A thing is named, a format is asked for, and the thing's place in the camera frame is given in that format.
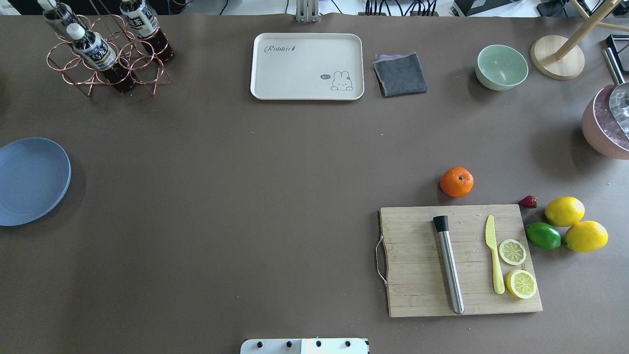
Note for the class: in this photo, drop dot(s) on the upper yellow lemon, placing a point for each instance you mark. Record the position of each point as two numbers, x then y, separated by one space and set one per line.
565 211

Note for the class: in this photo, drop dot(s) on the cream rabbit tray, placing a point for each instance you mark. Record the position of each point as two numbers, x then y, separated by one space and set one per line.
307 66

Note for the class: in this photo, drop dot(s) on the red strawberry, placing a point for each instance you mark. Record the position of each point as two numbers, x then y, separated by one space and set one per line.
529 202

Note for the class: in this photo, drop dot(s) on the wooden cup stand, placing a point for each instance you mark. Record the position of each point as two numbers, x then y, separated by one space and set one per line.
561 58

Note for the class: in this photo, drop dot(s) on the yellow lemon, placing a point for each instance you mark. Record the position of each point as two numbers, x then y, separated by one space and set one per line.
565 211
586 236

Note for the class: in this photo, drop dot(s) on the copper wire bottle rack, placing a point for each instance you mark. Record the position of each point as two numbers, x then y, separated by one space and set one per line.
148 71

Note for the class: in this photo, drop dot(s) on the steel muddler black tip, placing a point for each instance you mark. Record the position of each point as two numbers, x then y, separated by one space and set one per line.
441 224

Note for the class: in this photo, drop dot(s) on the front tea bottle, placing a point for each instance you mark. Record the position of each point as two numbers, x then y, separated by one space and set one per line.
100 56

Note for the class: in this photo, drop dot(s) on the orange mandarin fruit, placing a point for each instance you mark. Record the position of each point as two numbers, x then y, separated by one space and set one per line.
457 182

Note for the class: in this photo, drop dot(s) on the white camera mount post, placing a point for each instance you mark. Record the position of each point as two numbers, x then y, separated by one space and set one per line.
306 346

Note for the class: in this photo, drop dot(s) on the lower yellow lemon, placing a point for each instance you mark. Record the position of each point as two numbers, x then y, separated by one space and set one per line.
586 236

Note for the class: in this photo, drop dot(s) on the grey folded cloth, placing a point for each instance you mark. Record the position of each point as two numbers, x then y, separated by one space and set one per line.
400 75

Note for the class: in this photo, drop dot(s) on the upper lemon slice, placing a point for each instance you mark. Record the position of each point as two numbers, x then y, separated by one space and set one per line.
512 252

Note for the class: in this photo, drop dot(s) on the pink ice bowl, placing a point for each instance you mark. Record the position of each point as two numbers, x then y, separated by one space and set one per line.
600 128

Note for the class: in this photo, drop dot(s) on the wooden cutting board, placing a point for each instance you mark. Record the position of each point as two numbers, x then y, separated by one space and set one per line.
415 273

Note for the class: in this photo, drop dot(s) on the back right tea bottle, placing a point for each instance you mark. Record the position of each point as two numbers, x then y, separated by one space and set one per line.
143 23

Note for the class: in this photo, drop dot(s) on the tea bottle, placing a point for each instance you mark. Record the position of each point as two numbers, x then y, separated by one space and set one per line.
100 56
143 23
59 16

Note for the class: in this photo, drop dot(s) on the lemon slice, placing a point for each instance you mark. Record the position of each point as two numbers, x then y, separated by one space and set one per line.
512 252
521 284

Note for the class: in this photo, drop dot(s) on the metal ice scoop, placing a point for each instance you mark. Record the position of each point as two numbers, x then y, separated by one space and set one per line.
619 98

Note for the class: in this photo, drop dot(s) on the back left tea bottle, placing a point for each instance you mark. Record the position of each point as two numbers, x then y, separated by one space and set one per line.
59 16

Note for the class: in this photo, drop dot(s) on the green lime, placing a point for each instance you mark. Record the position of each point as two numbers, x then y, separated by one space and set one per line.
543 235

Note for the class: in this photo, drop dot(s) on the blue round plate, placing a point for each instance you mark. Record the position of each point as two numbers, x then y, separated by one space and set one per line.
34 176

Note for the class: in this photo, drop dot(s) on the yellow plastic knife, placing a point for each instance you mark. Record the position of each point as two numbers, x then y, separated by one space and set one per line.
491 242

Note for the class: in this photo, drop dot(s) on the lower lemon slice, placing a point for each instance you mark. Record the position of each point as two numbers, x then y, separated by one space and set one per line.
521 284

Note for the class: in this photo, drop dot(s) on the mint green bowl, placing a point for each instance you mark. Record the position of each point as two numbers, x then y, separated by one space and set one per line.
500 67

